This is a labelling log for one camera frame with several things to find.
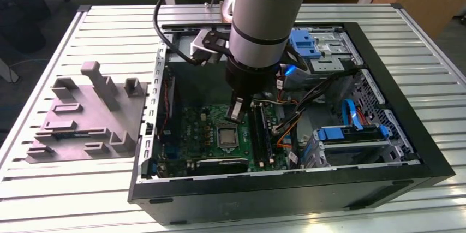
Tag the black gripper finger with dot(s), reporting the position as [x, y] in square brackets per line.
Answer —
[238, 107]

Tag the silver CPU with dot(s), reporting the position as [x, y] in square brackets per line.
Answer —
[229, 136]

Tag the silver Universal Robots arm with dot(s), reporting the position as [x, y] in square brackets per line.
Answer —
[262, 20]

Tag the black RAM slot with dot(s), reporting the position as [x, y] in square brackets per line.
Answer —
[266, 134]
[255, 134]

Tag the green motherboard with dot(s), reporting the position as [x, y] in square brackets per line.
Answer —
[197, 118]

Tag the grey power supply unit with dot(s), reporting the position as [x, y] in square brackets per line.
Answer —
[197, 80]

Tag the black graphics card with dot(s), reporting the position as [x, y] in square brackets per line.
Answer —
[221, 162]

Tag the empty blue disk carrier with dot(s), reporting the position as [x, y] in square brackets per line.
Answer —
[306, 39]

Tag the metal disk bay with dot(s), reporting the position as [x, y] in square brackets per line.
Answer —
[354, 143]
[328, 65]

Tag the hard disk in blue carrier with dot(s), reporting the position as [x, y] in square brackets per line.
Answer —
[332, 134]

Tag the blue port connector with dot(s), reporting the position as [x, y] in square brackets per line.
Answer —
[153, 169]

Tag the black PC case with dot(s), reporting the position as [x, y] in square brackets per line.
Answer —
[255, 197]

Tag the grey parts rack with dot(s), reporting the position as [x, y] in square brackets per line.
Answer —
[95, 124]

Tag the RAM stick with blue label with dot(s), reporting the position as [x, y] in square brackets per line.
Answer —
[68, 135]

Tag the black office chair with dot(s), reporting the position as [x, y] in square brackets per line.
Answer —
[22, 25]

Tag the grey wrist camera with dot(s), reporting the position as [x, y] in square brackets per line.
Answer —
[201, 50]

